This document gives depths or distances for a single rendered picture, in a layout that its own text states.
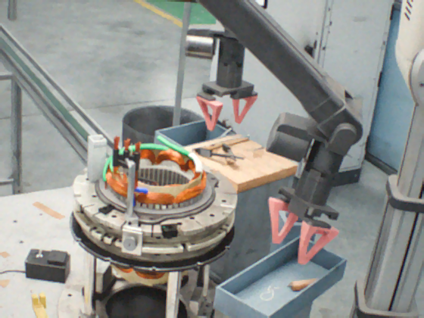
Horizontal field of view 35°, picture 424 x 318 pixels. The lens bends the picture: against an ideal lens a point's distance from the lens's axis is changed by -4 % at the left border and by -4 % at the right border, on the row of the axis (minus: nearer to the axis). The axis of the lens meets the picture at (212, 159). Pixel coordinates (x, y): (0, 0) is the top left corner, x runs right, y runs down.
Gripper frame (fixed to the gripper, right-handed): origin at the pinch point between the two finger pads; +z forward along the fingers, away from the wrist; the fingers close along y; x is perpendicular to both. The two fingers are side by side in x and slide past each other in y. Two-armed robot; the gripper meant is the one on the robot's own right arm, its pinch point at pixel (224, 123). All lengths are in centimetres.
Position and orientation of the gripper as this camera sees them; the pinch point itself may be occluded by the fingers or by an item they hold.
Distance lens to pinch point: 155.3
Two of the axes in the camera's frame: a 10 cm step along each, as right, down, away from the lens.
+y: -7.4, 2.1, -6.4
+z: -0.9, 9.1, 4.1
